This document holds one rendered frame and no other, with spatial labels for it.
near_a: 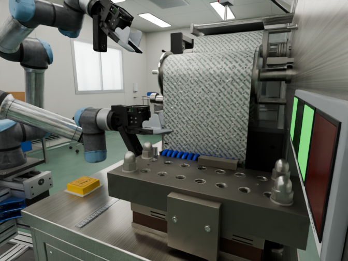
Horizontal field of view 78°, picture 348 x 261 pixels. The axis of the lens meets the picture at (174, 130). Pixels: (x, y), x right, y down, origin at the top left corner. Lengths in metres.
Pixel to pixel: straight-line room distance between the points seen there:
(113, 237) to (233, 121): 0.39
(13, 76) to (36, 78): 3.12
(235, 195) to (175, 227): 0.13
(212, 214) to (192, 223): 0.05
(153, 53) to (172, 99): 6.56
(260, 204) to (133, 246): 0.27
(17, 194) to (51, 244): 0.69
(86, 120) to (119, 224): 0.36
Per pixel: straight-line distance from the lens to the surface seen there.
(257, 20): 0.88
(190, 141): 0.61
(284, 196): 0.41
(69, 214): 0.65
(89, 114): 0.76
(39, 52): 1.23
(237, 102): 0.56
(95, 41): 0.81
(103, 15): 0.78
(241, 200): 0.41
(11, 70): 4.38
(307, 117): 0.19
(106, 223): 0.58
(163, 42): 7.01
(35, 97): 1.31
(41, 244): 0.72
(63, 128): 0.90
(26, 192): 1.29
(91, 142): 0.78
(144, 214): 0.52
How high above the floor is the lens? 1.23
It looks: 12 degrees down
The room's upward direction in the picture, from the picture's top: straight up
